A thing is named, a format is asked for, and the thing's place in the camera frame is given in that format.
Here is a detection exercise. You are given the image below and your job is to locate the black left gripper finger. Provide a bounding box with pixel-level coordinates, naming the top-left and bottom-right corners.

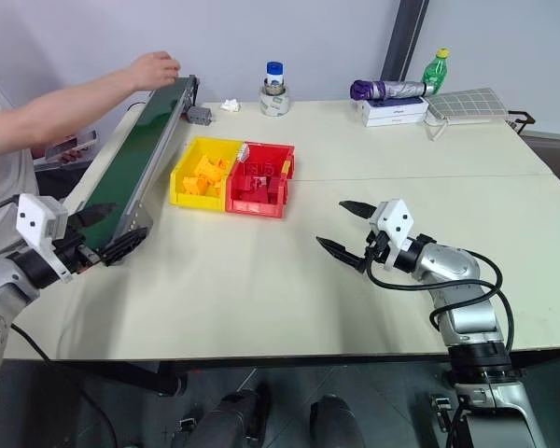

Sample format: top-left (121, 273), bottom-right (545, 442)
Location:
top-left (66, 203), bottom-right (119, 231)
top-left (98, 227), bottom-right (149, 268)

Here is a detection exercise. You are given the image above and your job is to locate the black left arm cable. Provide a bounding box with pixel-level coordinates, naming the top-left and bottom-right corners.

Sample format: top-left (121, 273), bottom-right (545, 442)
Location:
top-left (7, 322), bottom-right (119, 448)

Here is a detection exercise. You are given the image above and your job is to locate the black chair frame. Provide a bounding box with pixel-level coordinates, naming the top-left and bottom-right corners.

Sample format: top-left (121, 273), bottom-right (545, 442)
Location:
top-left (507, 109), bottom-right (538, 137)

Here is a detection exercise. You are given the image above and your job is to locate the red toy block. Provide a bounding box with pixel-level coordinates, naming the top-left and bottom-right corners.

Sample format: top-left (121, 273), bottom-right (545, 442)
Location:
top-left (265, 174), bottom-right (289, 205)
top-left (243, 160), bottom-right (277, 179)

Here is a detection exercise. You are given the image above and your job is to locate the dark grey wall pillar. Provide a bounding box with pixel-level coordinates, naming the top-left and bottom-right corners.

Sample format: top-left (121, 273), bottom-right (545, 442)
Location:
top-left (379, 0), bottom-right (431, 84)

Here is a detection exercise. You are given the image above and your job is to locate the person bare hand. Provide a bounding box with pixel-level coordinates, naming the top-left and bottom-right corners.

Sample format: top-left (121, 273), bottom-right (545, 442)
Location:
top-left (129, 50), bottom-right (183, 93)

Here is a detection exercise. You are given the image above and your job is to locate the green plastic bottle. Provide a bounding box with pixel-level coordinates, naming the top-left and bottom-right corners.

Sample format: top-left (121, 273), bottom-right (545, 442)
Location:
top-left (423, 47), bottom-right (451, 95)

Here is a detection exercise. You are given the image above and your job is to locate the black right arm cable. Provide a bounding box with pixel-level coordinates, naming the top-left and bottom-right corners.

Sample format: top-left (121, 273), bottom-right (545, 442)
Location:
top-left (364, 232), bottom-right (516, 356)

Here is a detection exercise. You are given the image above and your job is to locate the yellow plastic bin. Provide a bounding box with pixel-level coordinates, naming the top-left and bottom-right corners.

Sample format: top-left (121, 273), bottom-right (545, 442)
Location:
top-left (168, 135), bottom-right (246, 214)

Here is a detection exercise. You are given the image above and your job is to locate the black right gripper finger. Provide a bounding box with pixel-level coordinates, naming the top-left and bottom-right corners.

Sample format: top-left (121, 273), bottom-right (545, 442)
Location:
top-left (338, 200), bottom-right (380, 220)
top-left (315, 235), bottom-right (370, 275)

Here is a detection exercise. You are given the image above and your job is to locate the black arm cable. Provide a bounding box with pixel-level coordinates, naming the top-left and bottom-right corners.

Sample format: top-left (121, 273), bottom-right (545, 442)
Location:
top-left (7, 322), bottom-right (119, 448)
top-left (364, 232), bottom-right (516, 356)

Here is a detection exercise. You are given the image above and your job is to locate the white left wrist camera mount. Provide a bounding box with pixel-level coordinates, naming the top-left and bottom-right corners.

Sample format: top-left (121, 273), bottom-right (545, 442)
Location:
top-left (16, 192), bottom-right (75, 285)

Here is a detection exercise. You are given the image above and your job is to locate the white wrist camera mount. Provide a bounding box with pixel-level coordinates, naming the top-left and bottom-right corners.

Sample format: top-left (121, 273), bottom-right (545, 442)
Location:
top-left (370, 198), bottom-right (419, 273)
top-left (16, 192), bottom-right (75, 285)

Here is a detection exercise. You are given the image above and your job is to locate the white bottle blue cap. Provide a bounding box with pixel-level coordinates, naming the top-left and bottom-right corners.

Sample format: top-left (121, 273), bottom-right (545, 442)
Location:
top-left (265, 61), bottom-right (287, 97)

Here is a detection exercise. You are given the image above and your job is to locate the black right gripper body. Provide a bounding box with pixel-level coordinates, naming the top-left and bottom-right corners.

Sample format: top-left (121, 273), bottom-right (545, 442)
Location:
top-left (362, 230), bottom-right (393, 275)

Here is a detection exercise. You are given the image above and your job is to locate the tray with red blocks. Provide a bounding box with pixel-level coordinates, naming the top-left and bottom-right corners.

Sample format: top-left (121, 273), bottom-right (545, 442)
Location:
top-left (31, 129), bottom-right (99, 165)

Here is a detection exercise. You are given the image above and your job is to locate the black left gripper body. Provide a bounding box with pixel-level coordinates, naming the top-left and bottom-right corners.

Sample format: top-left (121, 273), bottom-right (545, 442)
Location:
top-left (51, 227), bottom-right (105, 276)

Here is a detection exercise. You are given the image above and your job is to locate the purple grey folded umbrella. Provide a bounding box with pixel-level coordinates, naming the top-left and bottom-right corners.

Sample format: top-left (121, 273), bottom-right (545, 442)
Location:
top-left (349, 78), bottom-right (442, 102)

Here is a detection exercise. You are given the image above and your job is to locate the person white shirt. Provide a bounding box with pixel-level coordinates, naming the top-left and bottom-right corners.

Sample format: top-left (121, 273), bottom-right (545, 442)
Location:
top-left (0, 107), bottom-right (41, 262)

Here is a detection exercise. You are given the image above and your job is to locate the red plastic bin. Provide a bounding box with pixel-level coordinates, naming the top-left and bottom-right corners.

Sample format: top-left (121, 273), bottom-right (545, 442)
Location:
top-left (224, 141), bottom-right (297, 220)

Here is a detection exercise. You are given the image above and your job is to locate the dark rounded shape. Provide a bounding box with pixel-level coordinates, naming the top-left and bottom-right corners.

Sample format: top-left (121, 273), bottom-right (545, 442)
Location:
top-left (309, 393), bottom-right (366, 448)
top-left (184, 381), bottom-right (273, 448)

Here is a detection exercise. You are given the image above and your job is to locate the large yellow toy block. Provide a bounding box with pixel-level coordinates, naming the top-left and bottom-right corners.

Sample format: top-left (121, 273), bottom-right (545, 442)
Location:
top-left (193, 155), bottom-right (226, 182)

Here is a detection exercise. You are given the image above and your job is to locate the white cord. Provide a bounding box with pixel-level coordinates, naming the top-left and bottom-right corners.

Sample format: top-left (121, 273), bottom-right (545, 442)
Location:
top-left (424, 115), bottom-right (492, 142)

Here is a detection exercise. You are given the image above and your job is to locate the white tape roll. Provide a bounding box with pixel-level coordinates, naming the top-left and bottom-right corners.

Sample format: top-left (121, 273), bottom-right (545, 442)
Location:
top-left (259, 83), bottom-right (292, 119)

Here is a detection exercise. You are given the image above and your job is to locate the green conveyor belt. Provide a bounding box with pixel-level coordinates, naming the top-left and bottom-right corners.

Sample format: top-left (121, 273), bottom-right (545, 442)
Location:
top-left (63, 74), bottom-right (202, 268)

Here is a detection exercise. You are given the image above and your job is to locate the white flat box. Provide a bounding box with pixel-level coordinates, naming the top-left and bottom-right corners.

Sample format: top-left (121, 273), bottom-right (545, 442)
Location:
top-left (356, 96), bottom-right (428, 118)
top-left (360, 113), bottom-right (428, 129)

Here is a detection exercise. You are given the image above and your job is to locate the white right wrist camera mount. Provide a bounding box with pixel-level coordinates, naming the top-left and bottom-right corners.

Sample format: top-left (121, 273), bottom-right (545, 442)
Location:
top-left (370, 198), bottom-right (419, 273)

